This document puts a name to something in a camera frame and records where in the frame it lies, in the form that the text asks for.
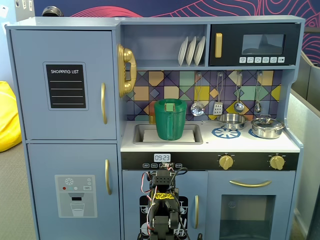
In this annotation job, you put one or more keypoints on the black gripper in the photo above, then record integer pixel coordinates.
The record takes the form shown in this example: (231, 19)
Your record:
(167, 165)

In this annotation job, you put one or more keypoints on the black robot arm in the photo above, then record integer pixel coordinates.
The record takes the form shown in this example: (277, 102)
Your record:
(162, 220)

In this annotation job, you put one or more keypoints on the blue dishwasher cabinet door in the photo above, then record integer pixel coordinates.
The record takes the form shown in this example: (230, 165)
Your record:
(192, 180)

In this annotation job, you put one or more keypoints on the blue oven door with window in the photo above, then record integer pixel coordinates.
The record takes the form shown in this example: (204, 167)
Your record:
(215, 212)

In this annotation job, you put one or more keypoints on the blue freezer door with dispenser print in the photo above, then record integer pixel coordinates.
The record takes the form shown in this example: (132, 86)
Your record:
(42, 162)

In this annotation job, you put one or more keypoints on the tall blue fridge door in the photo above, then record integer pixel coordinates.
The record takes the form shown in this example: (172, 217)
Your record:
(30, 112)

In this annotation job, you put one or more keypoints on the black microwave door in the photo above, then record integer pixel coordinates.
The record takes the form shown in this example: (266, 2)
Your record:
(250, 28)

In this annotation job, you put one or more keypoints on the grey metal cabinet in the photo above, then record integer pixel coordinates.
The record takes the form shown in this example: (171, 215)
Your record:
(23, 11)

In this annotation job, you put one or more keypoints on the black control panel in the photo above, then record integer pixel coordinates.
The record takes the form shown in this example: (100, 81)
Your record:
(200, 161)

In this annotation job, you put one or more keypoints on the grey toy sink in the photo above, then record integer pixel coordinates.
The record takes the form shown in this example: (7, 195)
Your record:
(138, 135)

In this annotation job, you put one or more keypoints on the green plastic pitcher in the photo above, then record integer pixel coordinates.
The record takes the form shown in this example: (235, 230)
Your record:
(170, 122)

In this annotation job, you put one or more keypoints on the gold toy faucet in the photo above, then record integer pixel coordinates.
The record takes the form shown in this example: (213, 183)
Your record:
(152, 119)

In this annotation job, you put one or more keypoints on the gold stove knob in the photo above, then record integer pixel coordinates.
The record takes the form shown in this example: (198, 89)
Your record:
(226, 162)
(277, 162)

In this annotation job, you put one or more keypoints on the steel slotted skimmer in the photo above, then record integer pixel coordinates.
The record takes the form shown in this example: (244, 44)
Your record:
(197, 109)

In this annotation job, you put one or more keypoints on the steel slotted spatula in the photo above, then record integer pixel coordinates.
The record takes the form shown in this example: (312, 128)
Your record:
(218, 108)

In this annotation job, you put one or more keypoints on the steel frying pan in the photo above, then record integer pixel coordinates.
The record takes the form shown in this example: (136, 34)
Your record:
(232, 122)

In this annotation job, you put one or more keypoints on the steel ladle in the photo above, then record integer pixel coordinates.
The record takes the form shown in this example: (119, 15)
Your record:
(238, 107)

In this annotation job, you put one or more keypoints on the steel cooking pot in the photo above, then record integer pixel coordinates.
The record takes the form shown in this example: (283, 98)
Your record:
(267, 133)

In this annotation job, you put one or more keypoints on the small steel spoon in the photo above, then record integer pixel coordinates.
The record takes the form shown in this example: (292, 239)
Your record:
(257, 107)

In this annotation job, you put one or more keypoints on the gold toy telephone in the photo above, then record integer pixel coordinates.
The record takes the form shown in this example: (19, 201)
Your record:
(127, 55)

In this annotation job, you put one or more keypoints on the white toy plate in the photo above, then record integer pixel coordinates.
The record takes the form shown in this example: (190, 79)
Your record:
(200, 50)
(191, 51)
(183, 51)

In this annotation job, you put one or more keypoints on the black shopping list board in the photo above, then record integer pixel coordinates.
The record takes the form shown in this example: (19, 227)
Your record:
(66, 85)

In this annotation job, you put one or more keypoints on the blue toy kitchen body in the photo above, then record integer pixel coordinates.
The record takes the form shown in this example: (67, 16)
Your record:
(165, 20)

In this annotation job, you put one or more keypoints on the yellow beanbag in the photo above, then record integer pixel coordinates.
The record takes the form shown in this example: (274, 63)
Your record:
(8, 120)

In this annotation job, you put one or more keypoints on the black round object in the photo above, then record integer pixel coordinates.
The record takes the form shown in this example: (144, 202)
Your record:
(51, 12)

